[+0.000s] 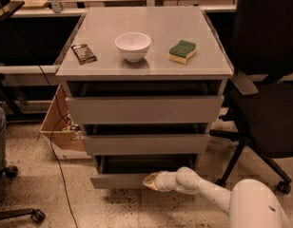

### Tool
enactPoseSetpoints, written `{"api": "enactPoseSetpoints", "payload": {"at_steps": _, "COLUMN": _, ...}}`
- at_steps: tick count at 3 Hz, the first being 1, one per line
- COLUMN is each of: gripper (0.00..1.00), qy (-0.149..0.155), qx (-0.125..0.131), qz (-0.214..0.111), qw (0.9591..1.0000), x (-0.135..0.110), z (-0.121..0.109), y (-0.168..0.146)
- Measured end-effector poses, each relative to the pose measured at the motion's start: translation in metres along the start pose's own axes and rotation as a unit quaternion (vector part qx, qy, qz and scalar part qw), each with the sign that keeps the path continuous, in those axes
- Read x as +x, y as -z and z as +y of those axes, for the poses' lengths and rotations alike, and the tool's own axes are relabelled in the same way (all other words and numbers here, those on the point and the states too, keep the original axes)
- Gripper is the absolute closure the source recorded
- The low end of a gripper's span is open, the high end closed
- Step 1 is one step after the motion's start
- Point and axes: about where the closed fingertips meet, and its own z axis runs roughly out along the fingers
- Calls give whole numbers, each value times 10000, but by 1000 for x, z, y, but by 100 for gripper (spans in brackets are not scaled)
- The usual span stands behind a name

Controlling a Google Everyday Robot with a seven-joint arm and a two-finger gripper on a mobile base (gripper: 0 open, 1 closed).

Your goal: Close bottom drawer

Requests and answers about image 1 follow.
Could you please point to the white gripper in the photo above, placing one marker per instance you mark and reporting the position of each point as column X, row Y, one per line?
column 160, row 182

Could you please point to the grey bottom drawer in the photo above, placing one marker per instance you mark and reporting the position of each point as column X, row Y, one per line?
column 128, row 171

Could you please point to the grey drawer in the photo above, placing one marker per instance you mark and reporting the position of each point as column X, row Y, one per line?
column 142, row 102
column 128, row 171
column 140, row 139

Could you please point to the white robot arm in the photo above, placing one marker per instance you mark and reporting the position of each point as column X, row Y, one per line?
column 250, row 204

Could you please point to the grey middle drawer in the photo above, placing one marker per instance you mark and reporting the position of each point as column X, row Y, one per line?
column 140, row 139

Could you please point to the grey top drawer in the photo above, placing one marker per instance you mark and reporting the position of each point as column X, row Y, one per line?
column 142, row 102

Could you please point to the grey drawer cabinet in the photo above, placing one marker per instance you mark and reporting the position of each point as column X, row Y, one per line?
column 165, row 26

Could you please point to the wooden box on floor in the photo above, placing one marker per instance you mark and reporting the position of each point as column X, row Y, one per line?
column 59, row 131

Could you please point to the green yellow sponge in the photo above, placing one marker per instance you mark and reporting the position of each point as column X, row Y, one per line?
column 181, row 52

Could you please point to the white bowl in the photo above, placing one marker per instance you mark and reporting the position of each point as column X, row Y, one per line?
column 133, row 46

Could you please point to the black office chair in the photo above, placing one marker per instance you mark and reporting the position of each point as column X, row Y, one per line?
column 261, row 107

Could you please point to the dark snack packet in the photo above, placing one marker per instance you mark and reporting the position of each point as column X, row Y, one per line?
column 83, row 54

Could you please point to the grey chair at left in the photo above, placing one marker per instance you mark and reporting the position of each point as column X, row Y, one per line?
column 11, row 171

